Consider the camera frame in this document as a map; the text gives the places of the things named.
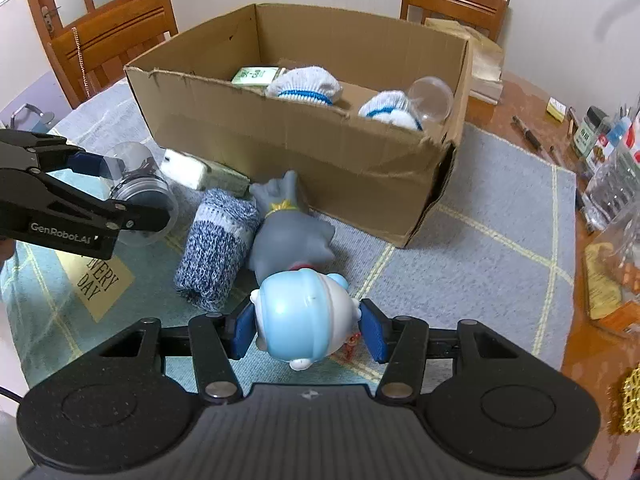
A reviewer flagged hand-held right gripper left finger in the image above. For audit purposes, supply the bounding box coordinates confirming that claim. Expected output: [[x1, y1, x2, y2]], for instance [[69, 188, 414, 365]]
[[100, 305, 258, 401]]

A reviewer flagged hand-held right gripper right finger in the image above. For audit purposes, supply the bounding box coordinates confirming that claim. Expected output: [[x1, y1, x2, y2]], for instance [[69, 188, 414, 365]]
[[359, 298, 521, 403]]

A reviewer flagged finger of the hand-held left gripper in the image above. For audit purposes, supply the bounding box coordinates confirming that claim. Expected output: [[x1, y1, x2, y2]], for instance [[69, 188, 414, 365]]
[[0, 129, 116, 181], [0, 169, 172, 237]]

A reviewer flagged clear plastic jar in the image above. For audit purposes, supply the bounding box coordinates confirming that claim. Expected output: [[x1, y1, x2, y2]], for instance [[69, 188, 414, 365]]
[[407, 76, 455, 125], [102, 141, 179, 247]]

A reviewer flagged blue and white round toy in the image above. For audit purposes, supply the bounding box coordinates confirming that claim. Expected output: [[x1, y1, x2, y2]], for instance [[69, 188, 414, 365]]
[[250, 270, 362, 372]]

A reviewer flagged brown cardboard box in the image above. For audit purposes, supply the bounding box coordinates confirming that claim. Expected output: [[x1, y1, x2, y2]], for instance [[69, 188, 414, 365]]
[[123, 2, 473, 249]]

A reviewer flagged blue and white knitted sock roll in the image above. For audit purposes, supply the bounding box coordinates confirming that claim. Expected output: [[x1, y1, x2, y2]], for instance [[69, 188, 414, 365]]
[[174, 187, 261, 311]]

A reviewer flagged green and white tissue pack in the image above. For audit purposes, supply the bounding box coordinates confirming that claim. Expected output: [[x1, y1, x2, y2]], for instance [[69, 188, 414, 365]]
[[231, 65, 286, 88], [162, 149, 251, 196]]

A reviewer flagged grey shark toy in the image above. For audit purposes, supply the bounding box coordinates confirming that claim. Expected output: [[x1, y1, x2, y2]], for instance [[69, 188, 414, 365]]
[[248, 170, 337, 281]]

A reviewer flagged wooden chair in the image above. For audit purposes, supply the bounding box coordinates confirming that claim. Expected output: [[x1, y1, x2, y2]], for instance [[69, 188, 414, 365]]
[[400, 0, 511, 43], [50, 0, 179, 110]]

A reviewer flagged grey-blue checked towel mat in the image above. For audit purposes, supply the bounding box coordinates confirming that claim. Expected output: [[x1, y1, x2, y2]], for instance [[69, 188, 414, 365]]
[[0, 80, 578, 401]]

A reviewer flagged clear snack bag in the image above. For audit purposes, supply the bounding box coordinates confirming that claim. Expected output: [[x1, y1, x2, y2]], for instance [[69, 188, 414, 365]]
[[582, 210, 640, 338]]

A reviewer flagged brown pen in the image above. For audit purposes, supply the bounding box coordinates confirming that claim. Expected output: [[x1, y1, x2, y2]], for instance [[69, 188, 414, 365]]
[[511, 115, 543, 151]]

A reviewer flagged golden textured object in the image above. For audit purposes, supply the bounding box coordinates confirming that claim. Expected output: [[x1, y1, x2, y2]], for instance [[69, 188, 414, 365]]
[[607, 362, 640, 433]]

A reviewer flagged water bottle with red label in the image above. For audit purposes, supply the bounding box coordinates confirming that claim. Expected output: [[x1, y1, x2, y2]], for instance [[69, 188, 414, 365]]
[[585, 115, 640, 231]]

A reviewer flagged jar with green label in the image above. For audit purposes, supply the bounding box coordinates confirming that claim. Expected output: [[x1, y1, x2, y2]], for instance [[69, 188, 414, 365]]
[[570, 106, 613, 173]]

